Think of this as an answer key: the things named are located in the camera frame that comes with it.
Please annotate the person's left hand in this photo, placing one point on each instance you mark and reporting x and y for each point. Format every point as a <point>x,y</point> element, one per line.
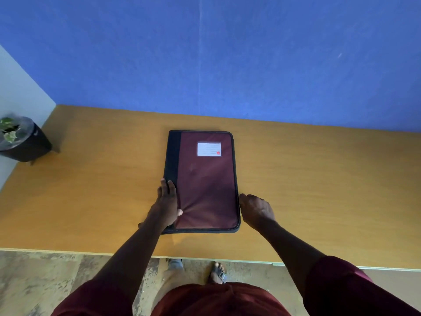
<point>166,207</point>

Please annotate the person's right hand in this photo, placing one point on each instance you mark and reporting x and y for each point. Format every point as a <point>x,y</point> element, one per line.
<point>256,212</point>

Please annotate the person's right thumb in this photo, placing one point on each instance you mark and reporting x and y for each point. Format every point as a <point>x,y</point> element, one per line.
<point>242,200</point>

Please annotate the person's left middle finger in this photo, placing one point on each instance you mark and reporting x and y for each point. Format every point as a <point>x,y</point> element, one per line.
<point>163,188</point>

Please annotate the maroon zip document folder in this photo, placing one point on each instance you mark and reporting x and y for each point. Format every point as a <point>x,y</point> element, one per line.
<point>207,187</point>

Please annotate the person's left forearm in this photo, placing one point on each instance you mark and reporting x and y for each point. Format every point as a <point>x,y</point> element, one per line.
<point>131,250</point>

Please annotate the person's right forearm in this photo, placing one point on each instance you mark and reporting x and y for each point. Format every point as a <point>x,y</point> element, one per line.
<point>289,250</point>

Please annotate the person's left leg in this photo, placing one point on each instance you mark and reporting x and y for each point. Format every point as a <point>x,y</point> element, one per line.
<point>166,283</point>

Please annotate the person's right foot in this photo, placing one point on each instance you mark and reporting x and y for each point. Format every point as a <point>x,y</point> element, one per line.
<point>216,273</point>

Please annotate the grey sandal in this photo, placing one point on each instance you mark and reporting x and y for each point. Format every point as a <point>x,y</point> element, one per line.
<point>222,276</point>

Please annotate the maroon garment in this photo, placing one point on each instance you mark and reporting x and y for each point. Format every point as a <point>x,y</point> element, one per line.
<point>223,301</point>

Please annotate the black plant pot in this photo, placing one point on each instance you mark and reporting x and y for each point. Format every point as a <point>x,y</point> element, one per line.
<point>31,144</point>

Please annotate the green leafy plant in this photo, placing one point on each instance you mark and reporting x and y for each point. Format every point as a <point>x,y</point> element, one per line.
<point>9,129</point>

